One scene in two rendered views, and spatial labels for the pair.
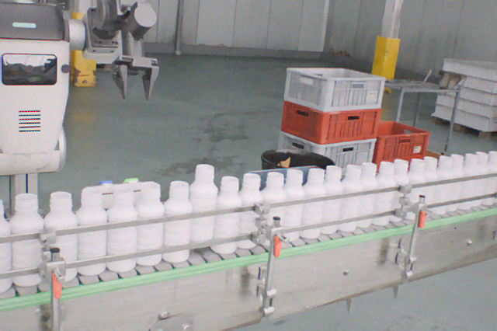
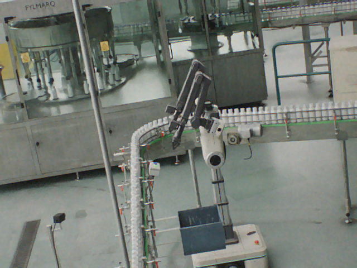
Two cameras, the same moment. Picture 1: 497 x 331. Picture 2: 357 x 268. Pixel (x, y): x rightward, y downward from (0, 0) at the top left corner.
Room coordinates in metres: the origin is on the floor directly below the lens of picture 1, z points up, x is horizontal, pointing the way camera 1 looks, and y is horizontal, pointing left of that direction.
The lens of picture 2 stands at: (4.32, -4.21, 3.15)
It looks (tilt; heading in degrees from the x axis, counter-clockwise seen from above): 18 degrees down; 123
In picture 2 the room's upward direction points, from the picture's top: 9 degrees counter-clockwise
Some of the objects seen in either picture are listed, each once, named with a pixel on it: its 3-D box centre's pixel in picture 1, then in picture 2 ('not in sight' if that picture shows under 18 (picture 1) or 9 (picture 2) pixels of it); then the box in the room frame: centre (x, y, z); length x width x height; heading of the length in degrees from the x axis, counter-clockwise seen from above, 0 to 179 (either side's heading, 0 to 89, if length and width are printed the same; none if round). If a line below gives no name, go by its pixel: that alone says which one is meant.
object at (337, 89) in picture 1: (335, 88); not in sight; (3.85, -0.56, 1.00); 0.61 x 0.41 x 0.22; 131
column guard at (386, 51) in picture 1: (384, 64); not in sight; (11.24, -2.56, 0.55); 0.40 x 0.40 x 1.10; 34
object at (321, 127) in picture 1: (331, 119); not in sight; (3.86, -0.57, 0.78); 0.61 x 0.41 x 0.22; 130
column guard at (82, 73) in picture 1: (83, 49); not in sight; (8.48, 2.69, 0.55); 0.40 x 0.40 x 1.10; 34
